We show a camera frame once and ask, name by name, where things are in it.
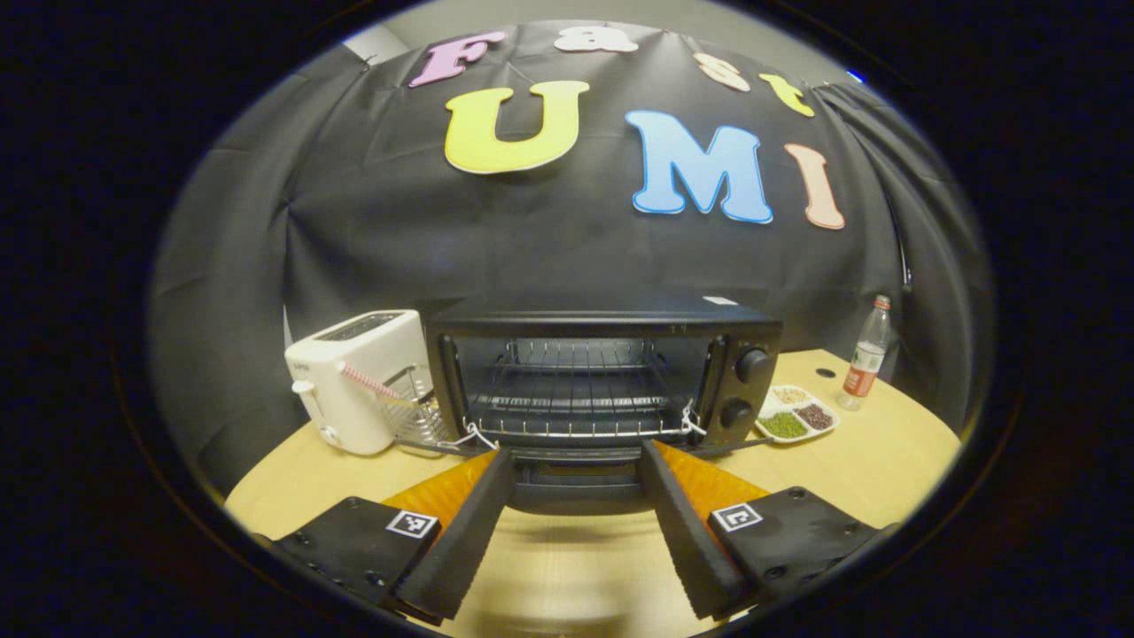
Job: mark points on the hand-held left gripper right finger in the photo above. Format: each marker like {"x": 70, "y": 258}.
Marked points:
{"x": 687, "y": 532}

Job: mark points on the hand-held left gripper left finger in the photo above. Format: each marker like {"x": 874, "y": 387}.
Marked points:
{"x": 469, "y": 532}

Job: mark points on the black electric oven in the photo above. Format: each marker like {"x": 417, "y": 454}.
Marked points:
{"x": 602, "y": 317}

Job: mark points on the black oven knob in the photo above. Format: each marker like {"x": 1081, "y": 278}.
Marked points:
{"x": 737, "y": 414}
{"x": 753, "y": 365}

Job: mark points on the white divided dish of beans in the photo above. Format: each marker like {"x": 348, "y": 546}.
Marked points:
{"x": 797, "y": 415}

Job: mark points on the red white striped stick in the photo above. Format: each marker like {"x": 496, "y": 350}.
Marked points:
{"x": 368, "y": 383}

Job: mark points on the white toaster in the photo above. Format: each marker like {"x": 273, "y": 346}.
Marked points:
{"x": 354, "y": 390}

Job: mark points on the clear bottle with red label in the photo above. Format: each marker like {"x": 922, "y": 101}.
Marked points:
{"x": 864, "y": 363}

